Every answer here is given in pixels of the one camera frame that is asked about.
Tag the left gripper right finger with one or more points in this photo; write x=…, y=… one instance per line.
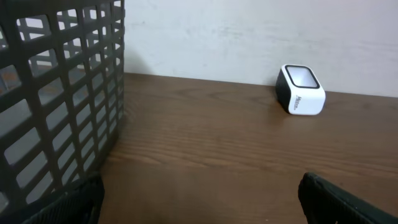
x=323, y=202

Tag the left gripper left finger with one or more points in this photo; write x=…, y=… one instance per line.
x=78, y=202

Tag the white barcode scanner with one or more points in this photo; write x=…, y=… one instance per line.
x=299, y=91

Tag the grey plastic mesh basket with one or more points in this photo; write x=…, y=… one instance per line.
x=62, y=94

